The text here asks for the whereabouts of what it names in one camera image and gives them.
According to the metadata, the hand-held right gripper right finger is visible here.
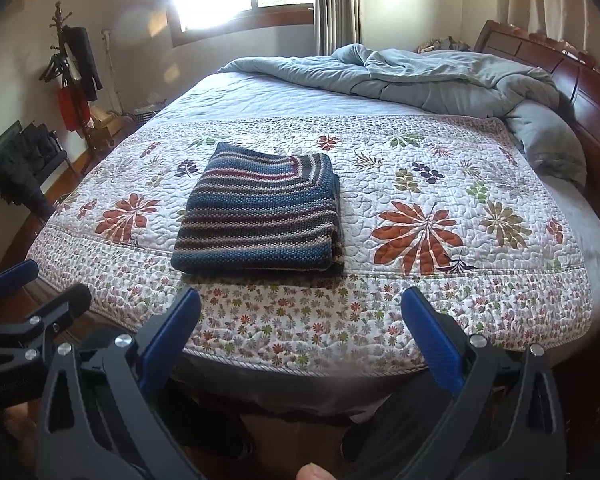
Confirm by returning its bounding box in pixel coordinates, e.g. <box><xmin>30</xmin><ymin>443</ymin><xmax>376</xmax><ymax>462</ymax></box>
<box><xmin>396</xmin><ymin>287</ymin><xmax>566</xmax><ymax>480</ymax></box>

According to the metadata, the person's left hand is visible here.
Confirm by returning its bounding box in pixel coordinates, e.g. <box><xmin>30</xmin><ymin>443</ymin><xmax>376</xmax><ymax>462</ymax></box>
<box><xmin>1</xmin><ymin>404</ymin><xmax>37</xmax><ymax>461</ymax></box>

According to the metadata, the white wall pipe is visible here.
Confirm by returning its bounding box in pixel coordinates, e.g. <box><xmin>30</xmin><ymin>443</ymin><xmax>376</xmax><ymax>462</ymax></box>
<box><xmin>102</xmin><ymin>30</ymin><xmax>124</xmax><ymax>114</ymax></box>

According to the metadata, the brown cardboard box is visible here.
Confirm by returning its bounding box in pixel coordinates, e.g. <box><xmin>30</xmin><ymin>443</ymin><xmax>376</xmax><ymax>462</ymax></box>
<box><xmin>86</xmin><ymin>106</ymin><xmax>132</xmax><ymax>154</ymax></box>

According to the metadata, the person's leg in dark trousers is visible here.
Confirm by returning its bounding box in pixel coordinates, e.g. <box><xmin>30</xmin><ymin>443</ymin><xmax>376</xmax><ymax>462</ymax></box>
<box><xmin>165</xmin><ymin>389</ymin><xmax>254</xmax><ymax>467</ymax></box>
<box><xmin>339</xmin><ymin>374</ymin><xmax>457</xmax><ymax>480</ymax></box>

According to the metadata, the pale quilted mattress pad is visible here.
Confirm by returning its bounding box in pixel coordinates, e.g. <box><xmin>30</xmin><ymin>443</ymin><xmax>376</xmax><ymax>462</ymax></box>
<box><xmin>152</xmin><ymin>71</ymin><xmax>506</xmax><ymax>127</ymax></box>

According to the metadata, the grey striped curtain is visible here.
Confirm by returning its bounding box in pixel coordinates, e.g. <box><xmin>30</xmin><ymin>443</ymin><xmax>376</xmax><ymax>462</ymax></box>
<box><xmin>313</xmin><ymin>0</ymin><xmax>364</xmax><ymax>57</ymax></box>

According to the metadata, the beige curtain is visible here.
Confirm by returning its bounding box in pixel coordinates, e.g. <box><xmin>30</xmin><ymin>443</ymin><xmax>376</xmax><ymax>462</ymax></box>
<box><xmin>495</xmin><ymin>0</ymin><xmax>600</xmax><ymax>69</ymax></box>

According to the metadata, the floral quilted bedspread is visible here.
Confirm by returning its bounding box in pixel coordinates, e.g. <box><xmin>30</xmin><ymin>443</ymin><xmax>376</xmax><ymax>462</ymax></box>
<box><xmin>27</xmin><ymin>116</ymin><xmax>593</xmax><ymax>376</ymax></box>

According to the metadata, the wooden headboard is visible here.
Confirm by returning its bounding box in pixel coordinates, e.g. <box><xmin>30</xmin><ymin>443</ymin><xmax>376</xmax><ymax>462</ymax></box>
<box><xmin>472</xmin><ymin>20</ymin><xmax>600</xmax><ymax>243</ymax></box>

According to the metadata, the pile of clothes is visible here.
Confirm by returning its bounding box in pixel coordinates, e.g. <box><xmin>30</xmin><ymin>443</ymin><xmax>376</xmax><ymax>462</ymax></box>
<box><xmin>415</xmin><ymin>37</ymin><xmax>474</xmax><ymax>54</ymax></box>

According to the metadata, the wire basket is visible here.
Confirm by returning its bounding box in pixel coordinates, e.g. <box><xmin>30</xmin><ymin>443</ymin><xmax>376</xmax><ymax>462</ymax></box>
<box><xmin>132</xmin><ymin>106</ymin><xmax>164</xmax><ymax>124</ymax></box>

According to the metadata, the grey pillow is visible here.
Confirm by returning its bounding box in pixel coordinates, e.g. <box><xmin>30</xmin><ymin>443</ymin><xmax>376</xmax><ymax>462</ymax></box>
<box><xmin>505</xmin><ymin>100</ymin><xmax>588</xmax><ymax>193</ymax></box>

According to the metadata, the grey-blue comforter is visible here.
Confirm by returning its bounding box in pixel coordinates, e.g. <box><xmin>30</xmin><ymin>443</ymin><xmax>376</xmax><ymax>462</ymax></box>
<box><xmin>219</xmin><ymin>44</ymin><xmax>561</xmax><ymax>112</ymax></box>

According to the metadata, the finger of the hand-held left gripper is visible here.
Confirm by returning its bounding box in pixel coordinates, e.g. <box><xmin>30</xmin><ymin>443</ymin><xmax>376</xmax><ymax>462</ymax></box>
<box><xmin>0</xmin><ymin>259</ymin><xmax>40</xmax><ymax>312</ymax></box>
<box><xmin>0</xmin><ymin>284</ymin><xmax>92</xmax><ymax>358</ymax></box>

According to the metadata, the black hanging coat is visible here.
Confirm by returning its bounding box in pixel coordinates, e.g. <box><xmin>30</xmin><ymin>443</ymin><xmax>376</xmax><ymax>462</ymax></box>
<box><xmin>60</xmin><ymin>25</ymin><xmax>104</xmax><ymax>104</ymax></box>

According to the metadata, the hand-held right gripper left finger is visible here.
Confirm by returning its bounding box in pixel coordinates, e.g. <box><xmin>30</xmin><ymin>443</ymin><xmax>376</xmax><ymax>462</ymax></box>
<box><xmin>35</xmin><ymin>287</ymin><xmax>203</xmax><ymax>480</ymax></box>

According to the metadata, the red hanging bag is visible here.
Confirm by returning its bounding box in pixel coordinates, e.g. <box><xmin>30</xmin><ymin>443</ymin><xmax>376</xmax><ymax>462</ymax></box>
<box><xmin>57</xmin><ymin>85</ymin><xmax>92</xmax><ymax>131</ymax></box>

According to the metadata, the striped knit sweater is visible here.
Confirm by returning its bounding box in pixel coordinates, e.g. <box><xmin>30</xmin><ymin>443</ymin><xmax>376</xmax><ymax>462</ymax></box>
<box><xmin>171</xmin><ymin>142</ymin><xmax>342</xmax><ymax>277</ymax></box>

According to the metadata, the wooden coat rack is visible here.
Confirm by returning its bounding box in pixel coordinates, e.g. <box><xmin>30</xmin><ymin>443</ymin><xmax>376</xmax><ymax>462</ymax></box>
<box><xmin>39</xmin><ymin>1</ymin><xmax>106</xmax><ymax>162</ymax></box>

